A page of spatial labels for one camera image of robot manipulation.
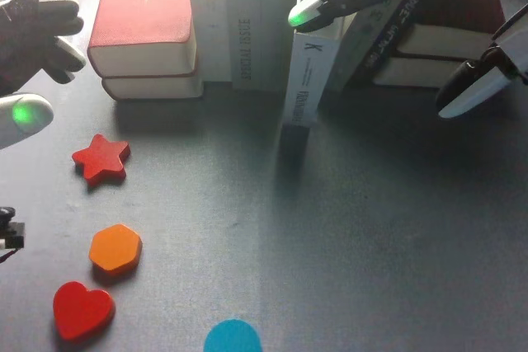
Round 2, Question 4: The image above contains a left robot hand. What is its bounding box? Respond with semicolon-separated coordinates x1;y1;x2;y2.
0;0;88;151

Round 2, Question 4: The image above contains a white Fashion India book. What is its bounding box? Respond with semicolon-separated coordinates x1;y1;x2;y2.
281;17;347;129

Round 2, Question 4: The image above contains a red book with gold emblem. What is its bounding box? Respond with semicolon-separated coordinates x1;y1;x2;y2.
86;0;198;79

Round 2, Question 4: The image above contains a red wooden star block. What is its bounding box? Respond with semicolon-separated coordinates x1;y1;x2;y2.
72;133;131;188

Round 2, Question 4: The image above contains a white Special Issue book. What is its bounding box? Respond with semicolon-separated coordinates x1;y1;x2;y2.
229;0;265;90

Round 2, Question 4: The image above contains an orange wooden hexagon block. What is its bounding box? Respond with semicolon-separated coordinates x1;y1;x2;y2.
88;223;143;277

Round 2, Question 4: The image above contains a grey table cloth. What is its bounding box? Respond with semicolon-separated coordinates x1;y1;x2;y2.
0;0;528;352

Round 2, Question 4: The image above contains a red wooden heart block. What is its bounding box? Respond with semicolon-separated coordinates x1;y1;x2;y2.
52;281;116;343

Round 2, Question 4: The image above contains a blue wooden round block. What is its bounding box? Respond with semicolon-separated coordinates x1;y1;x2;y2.
203;318;262;352

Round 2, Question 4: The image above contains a black camera cable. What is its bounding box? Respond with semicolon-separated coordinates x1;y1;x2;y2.
0;246;20;265

